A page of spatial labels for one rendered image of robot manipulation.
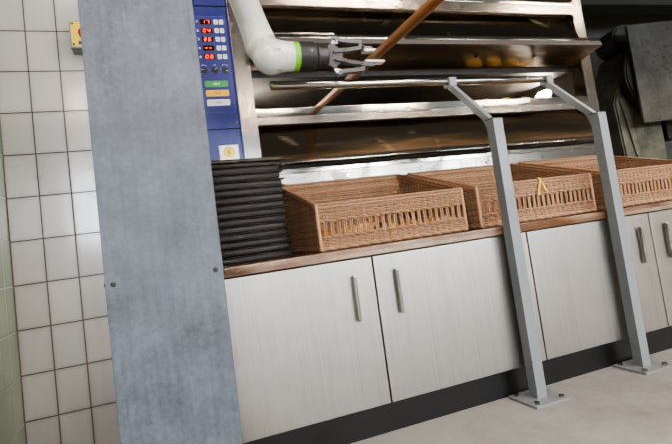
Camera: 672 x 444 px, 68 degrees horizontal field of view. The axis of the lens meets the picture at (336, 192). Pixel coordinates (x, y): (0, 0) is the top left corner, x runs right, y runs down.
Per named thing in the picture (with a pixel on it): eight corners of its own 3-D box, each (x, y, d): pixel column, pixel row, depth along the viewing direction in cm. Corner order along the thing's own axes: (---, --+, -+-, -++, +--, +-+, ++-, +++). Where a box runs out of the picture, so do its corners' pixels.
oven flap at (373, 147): (264, 170, 202) (255, 129, 210) (595, 142, 264) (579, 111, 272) (266, 164, 198) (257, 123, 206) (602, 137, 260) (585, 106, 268)
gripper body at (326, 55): (309, 48, 162) (336, 48, 165) (313, 73, 161) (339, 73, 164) (316, 38, 155) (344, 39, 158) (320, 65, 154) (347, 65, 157)
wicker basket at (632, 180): (524, 218, 240) (515, 162, 242) (608, 206, 261) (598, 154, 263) (612, 209, 195) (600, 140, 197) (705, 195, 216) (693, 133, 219)
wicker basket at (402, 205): (283, 253, 200) (274, 185, 202) (407, 235, 219) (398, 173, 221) (319, 253, 154) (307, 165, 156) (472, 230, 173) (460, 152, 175)
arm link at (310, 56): (303, 64, 150) (300, 35, 151) (294, 77, 161) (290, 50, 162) (322, 64, 152) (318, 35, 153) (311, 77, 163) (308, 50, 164)
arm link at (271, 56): (256, 79, 149) (256, 42, 144) (248, 68, 159) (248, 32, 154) (301, 79, 154) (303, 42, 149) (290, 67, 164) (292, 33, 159)
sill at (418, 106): (254, 121, 209) (252, 112, 210) (579, 105, 272) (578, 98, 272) (256, 118, 204) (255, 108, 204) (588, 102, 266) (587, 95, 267)
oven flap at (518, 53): (257, 42, 192) (249, 70, 210) (602, 45, 254) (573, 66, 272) (256, 37, 193) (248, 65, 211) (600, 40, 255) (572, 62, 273)
